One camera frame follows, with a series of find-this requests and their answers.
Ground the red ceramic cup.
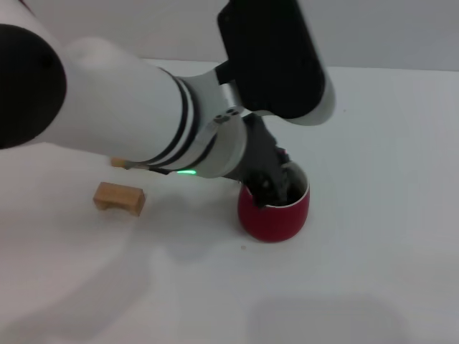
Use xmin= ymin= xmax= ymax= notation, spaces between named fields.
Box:
xmin=237 ymin=148 xmax=311 ymax=244

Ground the dark brown coffee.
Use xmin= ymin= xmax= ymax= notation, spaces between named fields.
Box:
xmin=283 ymin=181 xmax=308 ymax=208

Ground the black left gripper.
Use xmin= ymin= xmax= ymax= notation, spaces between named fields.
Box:
xmin=222 ymin=112 xmax=295 ymax=209

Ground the notched wooden block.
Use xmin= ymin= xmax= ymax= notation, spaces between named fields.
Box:
xmin=93 ymin=181 xmax=146 ymax=218

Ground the grey wrist connector plug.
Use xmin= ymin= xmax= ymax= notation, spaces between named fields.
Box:
xmin=123 ymin=161 xmax=170 ymax=176

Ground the black silver wrist camera box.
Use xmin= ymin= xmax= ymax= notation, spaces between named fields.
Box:
xmin=216 ymin=0 xmax=338 ymax=127

